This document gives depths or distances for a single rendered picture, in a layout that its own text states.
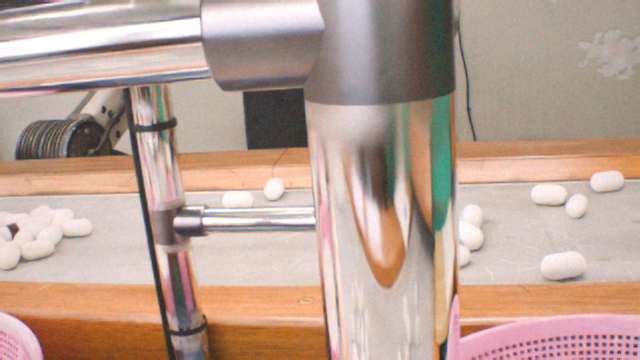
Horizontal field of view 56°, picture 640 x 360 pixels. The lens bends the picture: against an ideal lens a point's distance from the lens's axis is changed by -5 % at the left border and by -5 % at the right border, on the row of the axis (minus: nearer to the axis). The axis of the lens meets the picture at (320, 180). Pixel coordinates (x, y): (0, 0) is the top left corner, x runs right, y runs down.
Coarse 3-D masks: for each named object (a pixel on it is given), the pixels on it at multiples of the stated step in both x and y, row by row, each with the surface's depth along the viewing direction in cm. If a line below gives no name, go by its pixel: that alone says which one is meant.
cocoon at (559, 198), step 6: (540, 186) 63; (546, 186) 63; (552, 186) 63; (558, 186) 63; (534, 192) 63; (540, 192) 63; (546, 192) 63; (552, 192) 63; (558, 192) 62; (564, 192) 63; (534, 198) 64; (540, 198) 63; (546, 198) 63; (552, 198) 63; (558, 198) 62; (564, 198) 63; (540, 204) 64; (546, 204) 63; (552, 204) 63; (558, 204) 63
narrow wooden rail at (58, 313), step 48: (0, 288) 48; (48, 288) 48; (96, 288) 47; (144, 288) 47; (240, 288) 45; (288, 288) 45; (480, 288) 42; (528, 288) 42; (576, 288) 41; (624, 288) 40; (48, 336) 44; (96, 336) 43; (144, 336) 43; (240, 336) 41; (288, 336) 41
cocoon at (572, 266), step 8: (552, 256) 47; (560, 256) 47; (568, 256) 47; (576, 256) 47; (544, 264) 47; (552, 264) 47; (560, 264) 47; (568, 264) 47; (576, 264) 47; (584, 264) 47; (544, 272) 47; (552, 272) 47; (560, 272) 47; (568, 272) 47; (576, 272) 47
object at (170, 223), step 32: (128, 96) 36; (160, 96) 35; (160, 128) 35; (160, 160) 36; (160, 192) 36; (160, 224) 37; (192, 224) 37; (224, 224) 37; (256, 224) 36; (288, 224) 36; (160, 256) 38; (192, 256) 38; (160, 288) 39; (192, 288) 38; (192, 320) 39; (192, 352) 39
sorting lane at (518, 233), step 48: (192, 192) 78; (288, 192) 75; (480, 192) 69; (528, 192) 68; (576, 192) 67; (624, 192) 65; (96, 240) 64; (144, 240) 63; (192, 240) 62; (240, 240) 61; (288, 240) 60; (528, 240) 56; (576, 240) 55; (624, 240) 54
